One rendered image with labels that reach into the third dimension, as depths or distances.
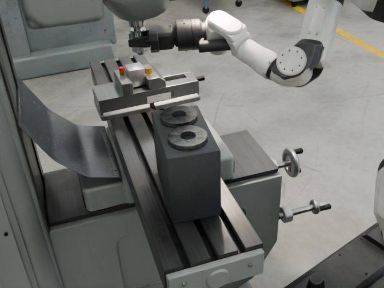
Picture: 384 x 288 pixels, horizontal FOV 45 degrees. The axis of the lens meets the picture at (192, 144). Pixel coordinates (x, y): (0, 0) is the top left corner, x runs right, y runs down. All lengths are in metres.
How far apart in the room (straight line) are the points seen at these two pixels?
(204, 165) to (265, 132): 2.25
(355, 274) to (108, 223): 0.77
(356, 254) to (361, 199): 1.19
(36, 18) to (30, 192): 0.48
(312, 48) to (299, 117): 2.25
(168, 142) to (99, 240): 0.60
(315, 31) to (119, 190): 0.73
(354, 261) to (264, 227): 0.36
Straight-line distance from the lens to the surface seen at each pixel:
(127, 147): 1.39
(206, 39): 1.36
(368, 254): 1.61
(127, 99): 1.54
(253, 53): 1.30
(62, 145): 1.44
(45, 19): 1.21
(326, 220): 2.59
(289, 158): 1.81
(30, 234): 1.43
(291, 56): 1.23
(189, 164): 1.01
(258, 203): 1.66
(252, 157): 1.66
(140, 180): 1.24
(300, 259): 2.36
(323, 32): 1.27
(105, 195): 1.45
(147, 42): 1.34
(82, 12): 1.21
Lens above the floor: 1.71
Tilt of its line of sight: 33 degrees down
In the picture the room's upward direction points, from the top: 3 degrees counter-clockwise
